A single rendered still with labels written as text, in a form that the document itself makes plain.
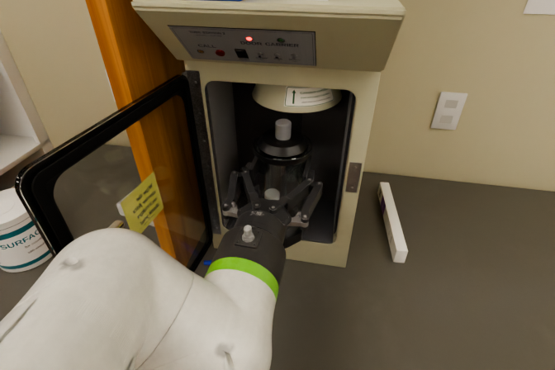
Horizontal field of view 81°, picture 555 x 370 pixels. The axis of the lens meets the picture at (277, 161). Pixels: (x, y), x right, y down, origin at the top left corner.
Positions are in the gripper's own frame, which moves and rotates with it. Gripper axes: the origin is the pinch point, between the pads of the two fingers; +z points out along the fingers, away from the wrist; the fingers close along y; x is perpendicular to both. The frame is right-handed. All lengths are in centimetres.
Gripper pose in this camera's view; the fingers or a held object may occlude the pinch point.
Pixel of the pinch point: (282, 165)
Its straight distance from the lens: 62.1
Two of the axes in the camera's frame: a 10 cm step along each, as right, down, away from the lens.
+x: -0.1, 8.3, 5.6
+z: 2.0, -5.5, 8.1
